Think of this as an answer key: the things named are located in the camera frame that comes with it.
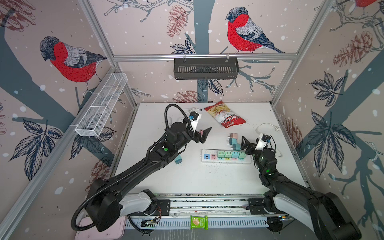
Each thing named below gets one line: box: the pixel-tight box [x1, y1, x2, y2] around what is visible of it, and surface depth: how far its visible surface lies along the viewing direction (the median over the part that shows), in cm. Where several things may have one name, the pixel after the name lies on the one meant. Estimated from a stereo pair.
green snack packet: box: [190, 215, 209, 231], surface depth 70 cm
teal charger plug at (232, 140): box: [229, 138, 238, 145], surface depth 99 cm
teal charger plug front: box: [231, 151, 239, 160], surface depth 87 cm
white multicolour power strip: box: [199, 149, 252, 165], surface depth 90 cm
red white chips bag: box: [204, 100, 247, 129], surface depth 109 cm
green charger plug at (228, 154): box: [224, 151, 232, 159], surface depth 87 cm
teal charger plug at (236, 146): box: [232, 143, 241, 151], surface depth 96 cm
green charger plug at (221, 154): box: [217, 150, 225, 159], surface depth 87 cm
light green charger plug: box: [238, 151, 247, 160], surface depth 87 cm
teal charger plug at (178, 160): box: [174, 155, 183, 165], surface depth 90 cm
